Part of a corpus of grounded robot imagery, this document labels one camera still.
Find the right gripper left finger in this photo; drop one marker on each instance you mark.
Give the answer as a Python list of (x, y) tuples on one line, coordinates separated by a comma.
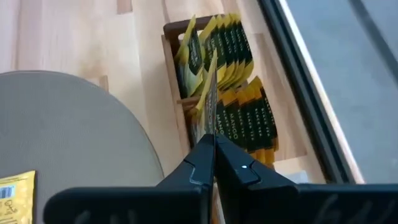
[(174, 202)]

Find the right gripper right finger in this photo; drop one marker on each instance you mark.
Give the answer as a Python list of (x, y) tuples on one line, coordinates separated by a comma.
[(264, 202)]

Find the yellow tea packet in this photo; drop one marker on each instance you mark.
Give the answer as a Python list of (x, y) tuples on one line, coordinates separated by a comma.
[(223, 46), (237, 46), (244, 46), (210, 102), (230, 46), (17, 202), (191, 62), (211, 39)]

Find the wooden tea organizer box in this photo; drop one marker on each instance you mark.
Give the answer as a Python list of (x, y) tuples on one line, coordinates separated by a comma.
[(174, 93)]

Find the round grey mat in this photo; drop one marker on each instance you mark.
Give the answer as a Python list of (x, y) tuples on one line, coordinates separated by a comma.
[(77, 130)]

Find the black aluminium rig frame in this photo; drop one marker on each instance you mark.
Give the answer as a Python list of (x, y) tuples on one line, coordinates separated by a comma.
[(308, 93)]

